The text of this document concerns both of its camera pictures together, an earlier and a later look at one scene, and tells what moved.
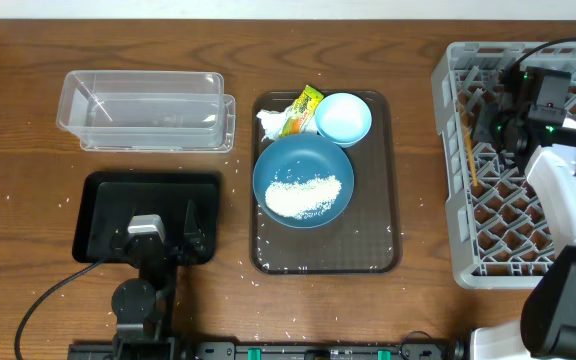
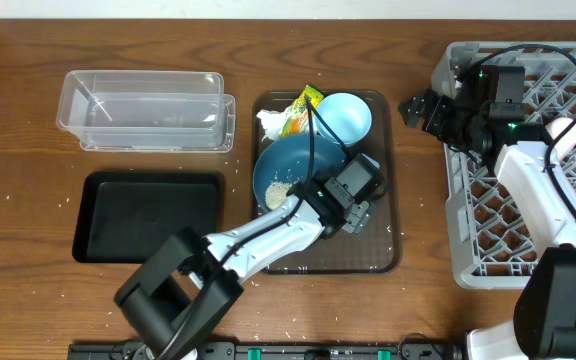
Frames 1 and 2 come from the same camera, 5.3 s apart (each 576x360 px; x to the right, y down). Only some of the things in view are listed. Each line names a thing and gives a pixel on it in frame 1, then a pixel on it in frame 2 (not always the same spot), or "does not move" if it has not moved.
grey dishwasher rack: (500, 226) does not move
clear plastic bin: (135, 111) does not move
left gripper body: (179, 259) → (360, 217)
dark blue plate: (301, 157) does not move
